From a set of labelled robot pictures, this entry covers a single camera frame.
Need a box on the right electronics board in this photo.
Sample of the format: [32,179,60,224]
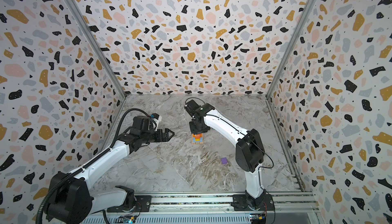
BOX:
[250,213,266,224]

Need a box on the right corner aluminium profile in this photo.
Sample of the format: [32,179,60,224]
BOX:
[266,0,316,100]

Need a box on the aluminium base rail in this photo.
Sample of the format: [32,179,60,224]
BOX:
[82,192,323,224]

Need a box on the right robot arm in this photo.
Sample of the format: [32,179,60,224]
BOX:
[184,98,275,211]

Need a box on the left corner aluminium profile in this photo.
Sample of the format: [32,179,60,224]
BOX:
[64,0,126,100]

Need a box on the left electronics board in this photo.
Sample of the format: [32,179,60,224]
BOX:
[117,215,137,224]

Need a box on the corner aluminium profile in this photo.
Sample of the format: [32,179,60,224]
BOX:
[266,0,316,100]
[64,0,126,100]

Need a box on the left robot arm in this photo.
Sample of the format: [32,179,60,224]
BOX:
[36,113,175,224]

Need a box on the electronics board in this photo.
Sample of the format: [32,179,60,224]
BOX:
[250,213,266,224]
[117,215,137,224]

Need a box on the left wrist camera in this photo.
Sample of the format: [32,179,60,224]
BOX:
[150,113,162,123]

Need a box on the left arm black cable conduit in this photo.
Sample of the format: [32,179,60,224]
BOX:
[35,107,151,224]

